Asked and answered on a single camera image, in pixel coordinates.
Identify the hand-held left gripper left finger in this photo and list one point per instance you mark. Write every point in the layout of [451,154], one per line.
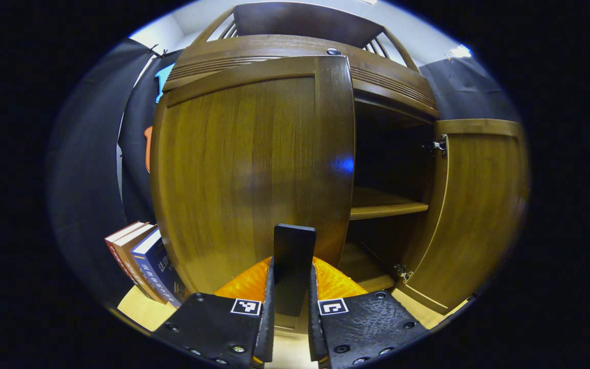
[267,328]

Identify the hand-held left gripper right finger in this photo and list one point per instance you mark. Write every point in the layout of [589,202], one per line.
[315,328]

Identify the wooden cabinet door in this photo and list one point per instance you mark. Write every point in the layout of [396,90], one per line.
[244,169]
[479,215]

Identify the wooden double-door shoe cabinet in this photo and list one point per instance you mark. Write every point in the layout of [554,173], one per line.
[300,46]

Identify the dark blue book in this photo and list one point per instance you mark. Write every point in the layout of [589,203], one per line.
[159,271]

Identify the black backdrop cloth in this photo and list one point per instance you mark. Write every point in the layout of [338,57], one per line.
[85,179]

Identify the black round drawer knob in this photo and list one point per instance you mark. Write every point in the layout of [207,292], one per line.
[334,52]

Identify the small ceiling light panel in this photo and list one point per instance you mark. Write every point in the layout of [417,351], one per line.
[460,51]

